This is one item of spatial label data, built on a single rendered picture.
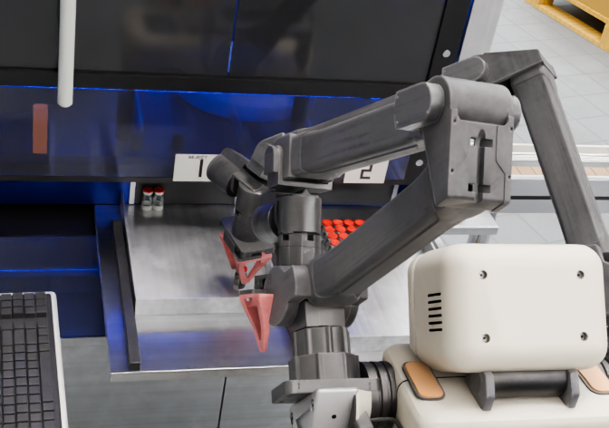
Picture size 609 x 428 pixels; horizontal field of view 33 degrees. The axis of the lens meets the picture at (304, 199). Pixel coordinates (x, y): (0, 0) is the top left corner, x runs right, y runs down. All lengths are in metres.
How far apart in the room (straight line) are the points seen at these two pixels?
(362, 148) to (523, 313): 0.27
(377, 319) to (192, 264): 0.36
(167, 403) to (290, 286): 1.11
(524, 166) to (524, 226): 1.65
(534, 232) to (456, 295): 2.78
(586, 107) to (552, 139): 3.55
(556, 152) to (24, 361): 0.93
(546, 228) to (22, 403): 2.66
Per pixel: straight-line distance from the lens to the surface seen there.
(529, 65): 1.55
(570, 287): 1.23
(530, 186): 2.33
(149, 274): 1.88
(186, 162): 1.93
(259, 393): 2.35
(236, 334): 1.78
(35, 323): 1.85
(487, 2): 1.93
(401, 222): 1.08
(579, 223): 1.47
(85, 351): 2.19
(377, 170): 2.03
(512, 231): 3.91
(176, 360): 1.71
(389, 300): 1.92
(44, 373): 1.76
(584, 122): 4.91
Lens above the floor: 2.04
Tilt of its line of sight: 32 degrees down
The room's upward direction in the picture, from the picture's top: 11 degrees clockwise
